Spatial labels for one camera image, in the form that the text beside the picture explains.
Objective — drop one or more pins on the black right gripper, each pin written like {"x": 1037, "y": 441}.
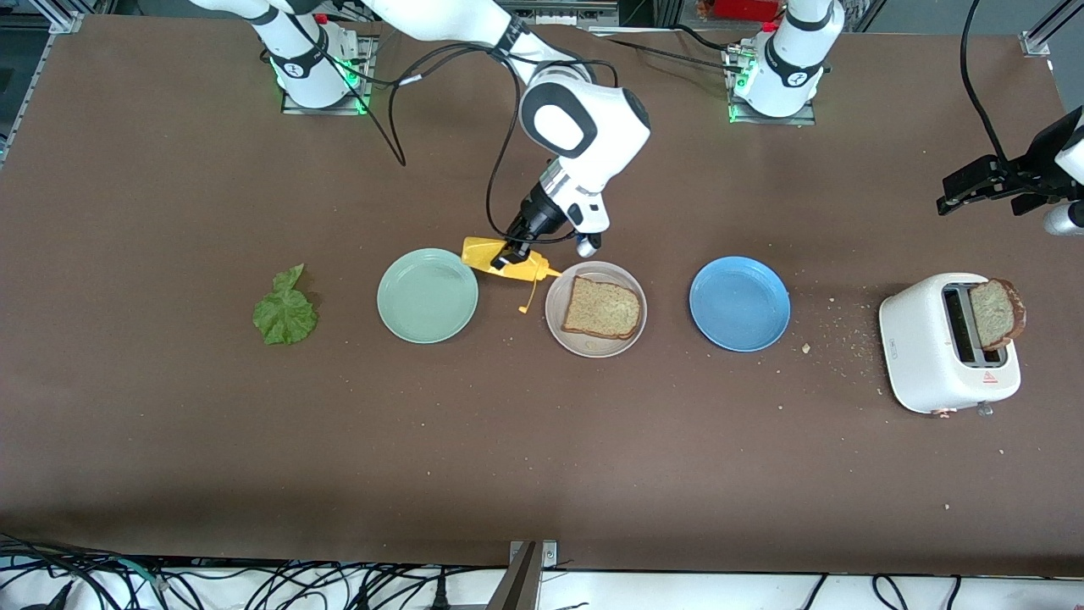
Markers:
{"x": 535, "y": 217}

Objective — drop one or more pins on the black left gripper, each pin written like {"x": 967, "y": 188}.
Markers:
{"x": 1035, "y": 161}

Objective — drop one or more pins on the yellow mustard squeeze bottle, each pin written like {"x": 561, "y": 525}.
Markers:
{"x": 483, "y": 252}

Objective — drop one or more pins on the brown bread slice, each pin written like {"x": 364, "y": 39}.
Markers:
{"x": 601, "y": 309}
{"x": 995, "y": 313}

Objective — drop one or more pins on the green lettuce leaf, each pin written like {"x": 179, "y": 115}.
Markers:
{"x": 286, "y": 318}

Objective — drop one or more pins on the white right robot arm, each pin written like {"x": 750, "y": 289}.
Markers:
{"x": 614, "y": 135}

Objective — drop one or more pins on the beige plate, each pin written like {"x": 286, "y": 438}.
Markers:
{"x": 559, "y": 335}

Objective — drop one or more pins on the pale green plate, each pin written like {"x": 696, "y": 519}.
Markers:
{"x": 428, "y": 296}

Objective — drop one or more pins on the blue plate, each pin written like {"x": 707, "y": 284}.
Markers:
{"x": 739, "y": 305}

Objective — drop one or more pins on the aluminium corner profile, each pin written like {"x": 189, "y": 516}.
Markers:
{"x": 1035, "y": 42}

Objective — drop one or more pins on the white toaster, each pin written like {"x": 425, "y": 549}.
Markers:
{"x": 910, "y": 356}

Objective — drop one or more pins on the grey metal box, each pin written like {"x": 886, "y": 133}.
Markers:
{"x": 555, "y": 13}

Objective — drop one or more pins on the red box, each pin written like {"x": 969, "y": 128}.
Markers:
{"x": 745, "y": 8}

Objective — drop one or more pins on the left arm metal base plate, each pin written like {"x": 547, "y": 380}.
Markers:
{"x": 806, "y": 120}

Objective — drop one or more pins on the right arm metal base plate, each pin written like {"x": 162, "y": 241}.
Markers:
{"x": 369, "y": 97}

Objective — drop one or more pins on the aluminium profile with bracket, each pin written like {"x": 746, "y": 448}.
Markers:
{"x": 518, "y": 585}

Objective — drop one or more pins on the aluminium frame rail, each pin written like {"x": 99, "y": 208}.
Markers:
{"x": 63, "y": 19}

